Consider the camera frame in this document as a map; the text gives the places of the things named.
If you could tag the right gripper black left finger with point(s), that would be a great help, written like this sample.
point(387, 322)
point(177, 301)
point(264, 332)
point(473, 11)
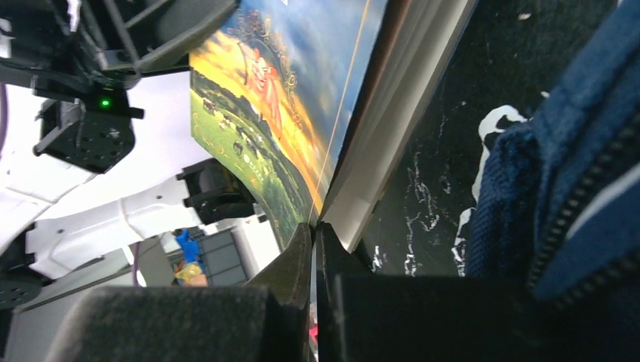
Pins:
point(265, 319)

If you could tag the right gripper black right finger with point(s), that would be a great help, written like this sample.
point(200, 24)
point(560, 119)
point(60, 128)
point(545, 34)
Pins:
point(368, 317)

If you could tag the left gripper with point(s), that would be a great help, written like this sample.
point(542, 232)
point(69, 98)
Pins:
point(84, 64)

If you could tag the Animal Farm green book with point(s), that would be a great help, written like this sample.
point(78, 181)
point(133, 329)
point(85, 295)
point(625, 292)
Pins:
point(275, 88)

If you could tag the navy blue backpack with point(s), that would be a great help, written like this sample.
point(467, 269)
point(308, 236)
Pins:
point(558, 209)

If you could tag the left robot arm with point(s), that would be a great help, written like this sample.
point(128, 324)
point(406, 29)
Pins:
point(95, 154)

